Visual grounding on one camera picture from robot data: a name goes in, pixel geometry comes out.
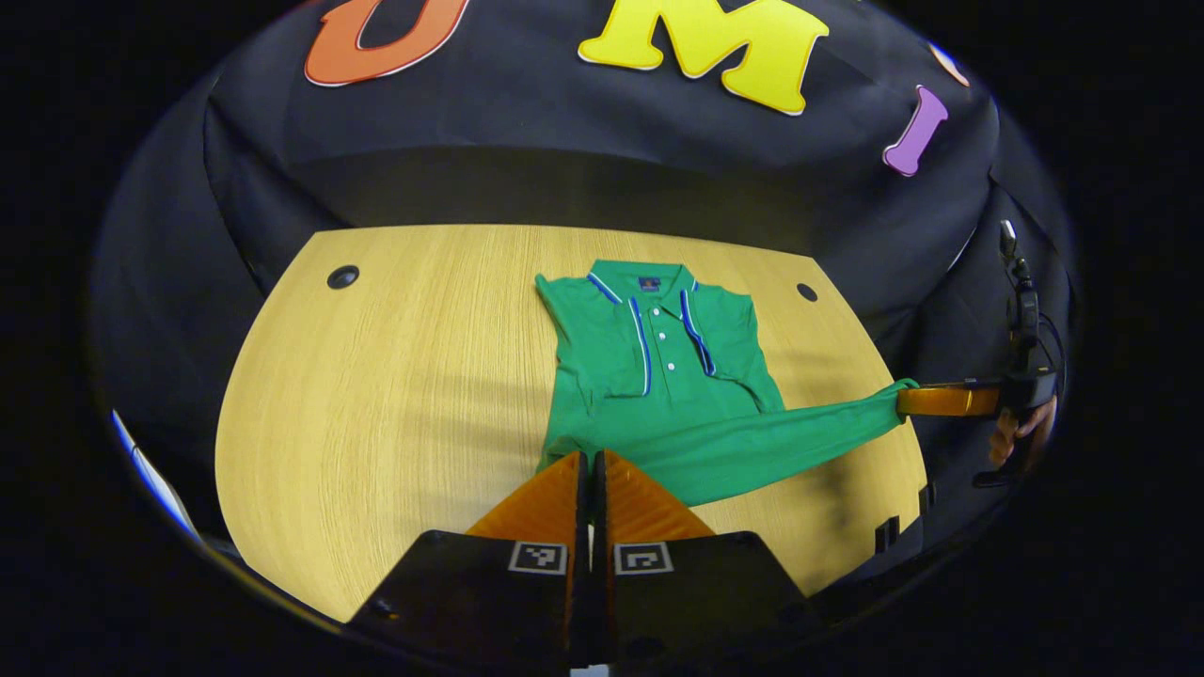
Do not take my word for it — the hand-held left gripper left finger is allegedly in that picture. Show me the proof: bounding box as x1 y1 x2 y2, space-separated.
348 450 592 670

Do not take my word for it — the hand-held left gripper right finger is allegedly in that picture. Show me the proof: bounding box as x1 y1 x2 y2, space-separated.
593 449 810 670

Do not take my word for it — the green polo T-shirt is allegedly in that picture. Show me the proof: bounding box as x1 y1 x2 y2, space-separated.
534 260 921 509

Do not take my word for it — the blue white panel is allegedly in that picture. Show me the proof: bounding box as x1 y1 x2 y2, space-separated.
111 409 197 537

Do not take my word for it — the black backdrop cloth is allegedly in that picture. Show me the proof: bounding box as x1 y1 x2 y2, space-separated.
89 0 1078 565

